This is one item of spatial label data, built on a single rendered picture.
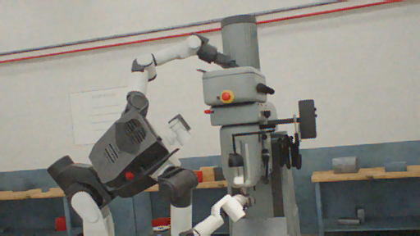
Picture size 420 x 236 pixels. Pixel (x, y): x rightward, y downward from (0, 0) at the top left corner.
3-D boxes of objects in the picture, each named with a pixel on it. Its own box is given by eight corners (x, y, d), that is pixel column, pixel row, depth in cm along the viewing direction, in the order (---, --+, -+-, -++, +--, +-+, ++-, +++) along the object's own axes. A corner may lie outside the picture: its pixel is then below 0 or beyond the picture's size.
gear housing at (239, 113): (259, 121, 215) (257, 101, 214) (210, 126, 221) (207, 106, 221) (267, 120, 247) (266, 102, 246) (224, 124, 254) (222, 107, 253)
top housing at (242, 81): (256, 100, 205) (253, 64, 204) (201, 106, 212) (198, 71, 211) (268, 102, 250) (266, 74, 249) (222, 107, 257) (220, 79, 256)
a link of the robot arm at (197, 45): (204, 56, 221) (184, 46, 221) (202, 63, 232) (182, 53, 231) (214, 36, 223) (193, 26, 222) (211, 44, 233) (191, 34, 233)
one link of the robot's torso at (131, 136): (102, 201, 174) (175, 146, 173) (68, 140, 190) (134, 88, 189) (135, 219, 201) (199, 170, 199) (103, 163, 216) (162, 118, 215)
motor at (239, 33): (257, 73, 240) (253, 11, 239) (221, 77, 246) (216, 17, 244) (262, 75, 260) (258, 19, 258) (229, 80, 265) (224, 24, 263)
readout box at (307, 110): (318, 138, 240) (315, 98, 238) (300, 139, 242) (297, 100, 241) (318, 136, 259) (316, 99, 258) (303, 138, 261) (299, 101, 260)
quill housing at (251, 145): (262, 187, 220) (256, 122, 219) (221, 189, 226) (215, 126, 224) (267, 182, 238) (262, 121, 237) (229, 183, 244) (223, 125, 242)
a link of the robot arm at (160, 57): (172, 56, 233) (137, 68, 230) (170, 41, 224) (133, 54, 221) (180, 70, 227) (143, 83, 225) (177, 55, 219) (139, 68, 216)
